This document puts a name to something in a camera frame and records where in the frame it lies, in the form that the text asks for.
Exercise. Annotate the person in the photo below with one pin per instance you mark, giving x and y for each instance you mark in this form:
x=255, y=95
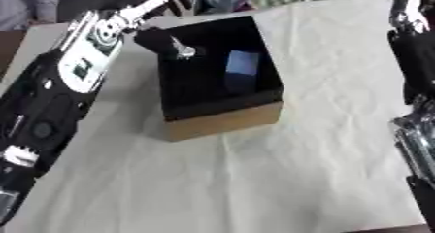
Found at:
x=22, y=4

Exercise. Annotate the blue rectangular object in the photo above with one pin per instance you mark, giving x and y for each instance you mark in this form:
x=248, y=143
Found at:
x=242, y=70

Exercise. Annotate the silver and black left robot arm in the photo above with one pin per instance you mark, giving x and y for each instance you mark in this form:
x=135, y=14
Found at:
x=85, y=65

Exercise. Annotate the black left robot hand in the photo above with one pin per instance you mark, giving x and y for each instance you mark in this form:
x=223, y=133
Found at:
x=161, y=41

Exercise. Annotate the silver and black right robot arm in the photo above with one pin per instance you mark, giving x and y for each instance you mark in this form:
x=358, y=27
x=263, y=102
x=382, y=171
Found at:
x=418, y=139

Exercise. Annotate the tan cardboard box black inside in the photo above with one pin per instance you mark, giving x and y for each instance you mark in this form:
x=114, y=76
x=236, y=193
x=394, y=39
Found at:
x=226, y=122

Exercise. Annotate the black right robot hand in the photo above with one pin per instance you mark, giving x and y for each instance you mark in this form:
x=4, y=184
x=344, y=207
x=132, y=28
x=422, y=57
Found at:
x=416, y=59

